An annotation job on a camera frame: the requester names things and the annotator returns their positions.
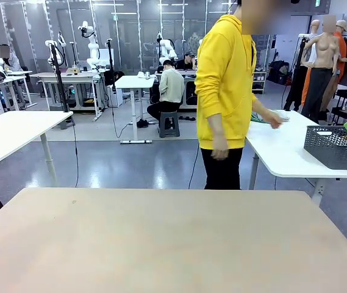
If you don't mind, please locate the person's left forearm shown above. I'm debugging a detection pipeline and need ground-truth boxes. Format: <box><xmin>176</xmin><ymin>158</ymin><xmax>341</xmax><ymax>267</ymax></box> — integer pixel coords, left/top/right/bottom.
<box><xmin>250</xmin><ymin>96</ymin><xmax>268</xmax><ymax>116</ymax></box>

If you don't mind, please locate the person's right forearm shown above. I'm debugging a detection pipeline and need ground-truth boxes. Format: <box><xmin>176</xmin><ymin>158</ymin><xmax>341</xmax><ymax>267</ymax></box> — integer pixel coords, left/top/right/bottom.
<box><xmin>206</xmin><ymin>111</ymin><xmax>227</xmax><ymax>137</ymax></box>

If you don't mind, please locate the dark grey plastic basket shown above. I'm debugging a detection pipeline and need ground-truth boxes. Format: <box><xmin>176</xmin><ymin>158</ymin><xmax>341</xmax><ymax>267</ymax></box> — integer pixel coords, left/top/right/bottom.
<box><xmin>303</xmin><ymin>125</ymin><xmax>347</xmax><ymax>171</ymax></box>

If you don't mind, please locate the person's left hand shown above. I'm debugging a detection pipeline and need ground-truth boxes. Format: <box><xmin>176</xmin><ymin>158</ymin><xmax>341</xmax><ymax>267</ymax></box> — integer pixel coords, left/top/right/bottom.
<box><xmin>260</xmin><ymin>108</ymin><xmax>285</xmax><ymax>129</ymax></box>

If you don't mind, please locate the person's right hand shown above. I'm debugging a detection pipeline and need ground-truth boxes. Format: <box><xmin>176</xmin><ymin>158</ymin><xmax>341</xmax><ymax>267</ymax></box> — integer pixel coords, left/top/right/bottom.
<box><xmin>210</xmin><ymin>134</ymin><xmax>229</xmax><ymax>162</ymax></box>

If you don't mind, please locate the white height-adjustable table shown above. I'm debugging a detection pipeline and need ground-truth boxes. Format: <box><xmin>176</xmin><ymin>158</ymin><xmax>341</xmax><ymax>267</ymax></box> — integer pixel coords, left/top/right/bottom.
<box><xmin>0</xmin><ymin>110</ymin><xmax>74</xmax><ymax>187</ymax></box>
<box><xmin>245</xmin><ymin>109</ymin><xmax>347</xmax><ymax>209</ymax></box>

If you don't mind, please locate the long white workbench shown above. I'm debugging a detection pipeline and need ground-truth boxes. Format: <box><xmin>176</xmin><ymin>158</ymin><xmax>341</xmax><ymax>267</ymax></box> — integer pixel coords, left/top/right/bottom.
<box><xmin>37</xmin><ymin>70</ymin><xmax>109</xmax><ymax>120</ymax></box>
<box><xmin>0</xmin><ymin>70</ymin><xmax>34</xmax><ymax>111</ymax></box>

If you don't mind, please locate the black draped stand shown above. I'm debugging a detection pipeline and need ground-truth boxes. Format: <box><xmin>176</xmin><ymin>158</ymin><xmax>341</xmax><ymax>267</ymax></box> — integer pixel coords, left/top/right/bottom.
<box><xmin>284</xmin><ymin>34</ymin><xmax>310</xmax><ymax>112</ymax></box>

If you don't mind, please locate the seated person grey top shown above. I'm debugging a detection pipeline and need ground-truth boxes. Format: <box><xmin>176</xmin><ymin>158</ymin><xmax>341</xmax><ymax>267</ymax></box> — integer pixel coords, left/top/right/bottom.
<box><xmin>0</xmin><ymin>44</ymin><xmax>25</xmax><ymax>74</ymax></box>

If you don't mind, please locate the mannequin with dark trousers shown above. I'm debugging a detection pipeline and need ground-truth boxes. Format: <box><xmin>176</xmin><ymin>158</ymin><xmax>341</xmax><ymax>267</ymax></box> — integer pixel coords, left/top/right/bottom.
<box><xmin>300</xmin><ymin>15</ymin><xmax>342</xmax><ymax>125</ymax></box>

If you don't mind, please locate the black tripod stand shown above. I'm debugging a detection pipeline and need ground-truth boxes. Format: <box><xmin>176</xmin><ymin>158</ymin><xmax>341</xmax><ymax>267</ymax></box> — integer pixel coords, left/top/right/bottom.
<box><xmin>47</xmin><ymin>42</ymin><xmax>71</xmax><ymax>114</ymax></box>
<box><xmin>106</xmin><ymin>38</ymin><xmax>116</xmax><ymax>88</ymax></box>

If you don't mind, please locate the black bag pile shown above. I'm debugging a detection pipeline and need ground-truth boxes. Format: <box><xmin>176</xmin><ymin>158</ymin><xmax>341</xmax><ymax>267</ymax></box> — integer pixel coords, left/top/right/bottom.
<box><xmin>267</xmin><ymin>60</ymin><xmax>292</xmax><ymax>85</ymax></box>

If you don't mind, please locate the white shelf unit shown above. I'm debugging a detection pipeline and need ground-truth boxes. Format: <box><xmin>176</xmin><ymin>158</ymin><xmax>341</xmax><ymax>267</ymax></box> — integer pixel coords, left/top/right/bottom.
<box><xmin>251</xmin><ymin>33</ymin><xmax>277</xmax><ymax>95</ymax></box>

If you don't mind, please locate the person in yellow hoodie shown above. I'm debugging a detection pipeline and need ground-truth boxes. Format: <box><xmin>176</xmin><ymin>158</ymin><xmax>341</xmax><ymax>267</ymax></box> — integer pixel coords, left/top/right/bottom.
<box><xmin>195</xmin><ymin>0</ymin><xmax>292</xmax><ymax>190</ymax></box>

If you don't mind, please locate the small white desk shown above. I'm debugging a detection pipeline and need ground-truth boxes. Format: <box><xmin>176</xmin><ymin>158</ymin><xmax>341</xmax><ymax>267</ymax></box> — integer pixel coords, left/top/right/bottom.
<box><xmin>114</xmin><ymin>74</ymin><xmax>156</xmax><ymax>145</ymax></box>

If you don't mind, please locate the person in black cap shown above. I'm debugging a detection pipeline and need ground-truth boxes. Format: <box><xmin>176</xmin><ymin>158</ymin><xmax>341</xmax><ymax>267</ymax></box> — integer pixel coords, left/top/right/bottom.
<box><xmin>176</xmin><ymin>51</ymin><xmax>199</xmax><ymax>70</ymax></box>

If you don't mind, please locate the grey step stool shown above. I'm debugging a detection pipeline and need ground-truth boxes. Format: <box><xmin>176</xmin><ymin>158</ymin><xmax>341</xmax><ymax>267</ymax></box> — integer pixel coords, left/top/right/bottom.
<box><xmin>157</xmin><ymin>110</ymin><xmax>181</xmax><ymax>139</ymax></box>

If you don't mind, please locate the seated person beige sweater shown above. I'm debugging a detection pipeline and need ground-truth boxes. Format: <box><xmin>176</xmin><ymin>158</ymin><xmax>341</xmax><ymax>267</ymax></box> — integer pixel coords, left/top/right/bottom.
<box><xmin>146</xmin><ymin>59</ymin><xmax>186</xmax><ymax>129</ymax></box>

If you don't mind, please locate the black floor cable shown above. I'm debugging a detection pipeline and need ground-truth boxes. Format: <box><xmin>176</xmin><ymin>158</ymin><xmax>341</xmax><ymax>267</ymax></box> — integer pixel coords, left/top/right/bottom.
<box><xmin>71</xmin><ymin>120</ymin><xmax>80</xmax><ymax>187</ymax></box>
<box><xmin>187</xmin><ymin>142</ymin><xmax>200</xmax><ymax>190</ymax></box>

